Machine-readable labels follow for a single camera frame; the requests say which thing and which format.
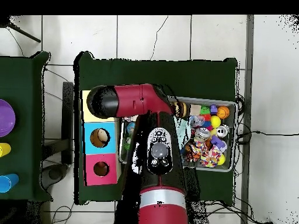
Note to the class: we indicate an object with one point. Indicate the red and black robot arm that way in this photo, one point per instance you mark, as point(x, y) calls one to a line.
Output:
point(140, 100)

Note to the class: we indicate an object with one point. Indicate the wooden box with three holes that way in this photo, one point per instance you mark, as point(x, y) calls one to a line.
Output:
point(88, 140)

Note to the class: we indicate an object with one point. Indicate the clear mesh bin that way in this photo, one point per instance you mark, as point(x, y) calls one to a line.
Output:
point(224, 165)

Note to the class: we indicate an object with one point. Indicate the dark green tablecloth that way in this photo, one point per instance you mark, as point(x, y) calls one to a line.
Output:
point(201, 74)

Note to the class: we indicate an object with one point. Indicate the dark green side table cloth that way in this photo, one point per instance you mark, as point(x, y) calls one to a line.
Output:
point(28, 93)

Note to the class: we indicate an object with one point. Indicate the purple plate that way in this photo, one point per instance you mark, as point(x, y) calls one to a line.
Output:
point(5, 117)

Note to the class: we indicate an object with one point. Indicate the yellow cup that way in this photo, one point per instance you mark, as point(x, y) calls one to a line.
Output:
point(4, 150)

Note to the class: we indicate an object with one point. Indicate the blue cup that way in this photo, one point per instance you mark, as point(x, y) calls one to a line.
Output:
point(8, 183)

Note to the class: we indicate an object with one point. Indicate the black tripod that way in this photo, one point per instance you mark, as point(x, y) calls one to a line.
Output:
point(5, 21)

